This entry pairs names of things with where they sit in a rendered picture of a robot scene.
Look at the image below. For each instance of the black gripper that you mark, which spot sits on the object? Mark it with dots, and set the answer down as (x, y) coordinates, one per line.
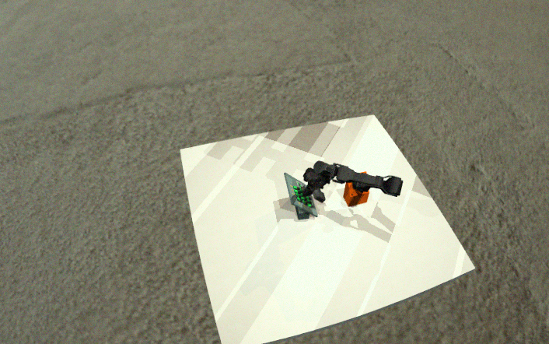
(315, 191)

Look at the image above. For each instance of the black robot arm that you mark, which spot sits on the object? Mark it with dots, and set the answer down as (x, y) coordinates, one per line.
(361, 181)

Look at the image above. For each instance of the grey-green switch panel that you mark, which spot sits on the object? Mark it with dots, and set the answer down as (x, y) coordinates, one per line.
(304, 205)

